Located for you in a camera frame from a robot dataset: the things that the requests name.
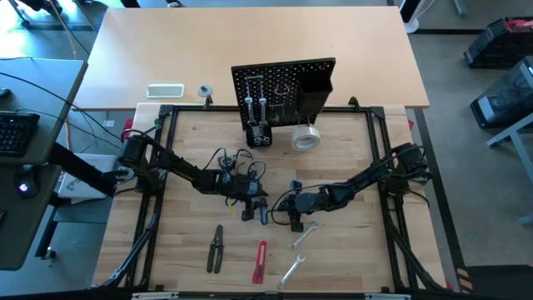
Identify blue T-handle hex key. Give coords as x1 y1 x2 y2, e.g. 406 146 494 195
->
258 197 270 227

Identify black aluminium table frame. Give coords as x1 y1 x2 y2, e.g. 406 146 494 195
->
92 95 450 293

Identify white rectangular tray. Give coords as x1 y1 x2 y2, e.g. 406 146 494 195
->
146 82 186 100

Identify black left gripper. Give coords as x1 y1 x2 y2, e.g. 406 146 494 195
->
207 172 268 222

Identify silver metal bracket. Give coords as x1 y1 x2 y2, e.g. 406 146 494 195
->
132 292 180 300
364 292 412 300

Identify black office chair base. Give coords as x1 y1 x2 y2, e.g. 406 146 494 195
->
7 0 96 33

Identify white round stand base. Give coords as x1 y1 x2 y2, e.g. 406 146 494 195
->
399 0 436 35

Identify tall black pegboard bin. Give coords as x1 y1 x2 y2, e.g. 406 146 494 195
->
298 73 336 118

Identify small black pegboard shelf bin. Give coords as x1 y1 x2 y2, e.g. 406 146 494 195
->
246 123 275 150

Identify large beige desk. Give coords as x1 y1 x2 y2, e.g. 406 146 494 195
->
73 5 431 111

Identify yellow black hazard tape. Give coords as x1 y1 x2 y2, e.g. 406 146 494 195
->
455 267 476 294

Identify black-handled pliers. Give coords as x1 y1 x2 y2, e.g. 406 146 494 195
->
206 224 225 275

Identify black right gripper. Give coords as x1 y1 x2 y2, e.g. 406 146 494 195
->
285 179 308 233

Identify grey office desk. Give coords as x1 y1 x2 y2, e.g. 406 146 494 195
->
0 57 90 272

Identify white tape roll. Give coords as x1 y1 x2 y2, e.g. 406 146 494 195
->
290 124 322 152

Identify clear safety glasses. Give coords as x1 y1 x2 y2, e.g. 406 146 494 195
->
235 147 267 180

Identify black computer mouse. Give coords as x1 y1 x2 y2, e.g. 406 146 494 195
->
15 162 40 198

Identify black perforated pegboard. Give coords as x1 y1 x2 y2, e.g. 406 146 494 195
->
231 57 337 133

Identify grey table frame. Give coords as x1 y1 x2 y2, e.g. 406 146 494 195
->
486 111 533 226

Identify black support beam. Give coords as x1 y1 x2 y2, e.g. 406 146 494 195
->
47 142 119 198

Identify black computer keyboard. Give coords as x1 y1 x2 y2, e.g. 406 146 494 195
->
0 110 42 158

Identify red utility knife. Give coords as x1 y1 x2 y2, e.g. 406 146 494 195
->
251 240 268 286

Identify black equipment case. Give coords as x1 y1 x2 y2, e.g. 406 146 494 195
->
469 56 533 130
462 15 533 70

